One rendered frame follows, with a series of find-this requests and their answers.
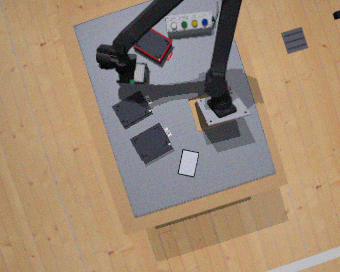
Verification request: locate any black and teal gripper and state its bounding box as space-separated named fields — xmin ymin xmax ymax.
xmin=119 ymin=53 xmax=137 ymax=84

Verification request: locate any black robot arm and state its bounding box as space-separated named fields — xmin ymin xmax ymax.
xmin=96 ymin=0 xmax=242 ymax=118

